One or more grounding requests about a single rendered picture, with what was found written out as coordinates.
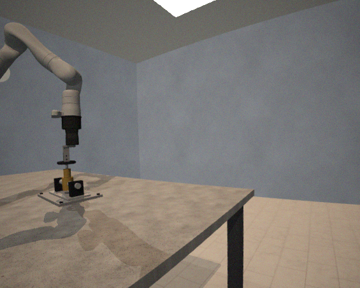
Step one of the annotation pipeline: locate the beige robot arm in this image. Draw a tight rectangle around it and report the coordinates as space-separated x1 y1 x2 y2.
0 22 82 105

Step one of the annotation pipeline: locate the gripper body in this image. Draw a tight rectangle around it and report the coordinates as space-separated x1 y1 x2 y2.
51 103 81 145

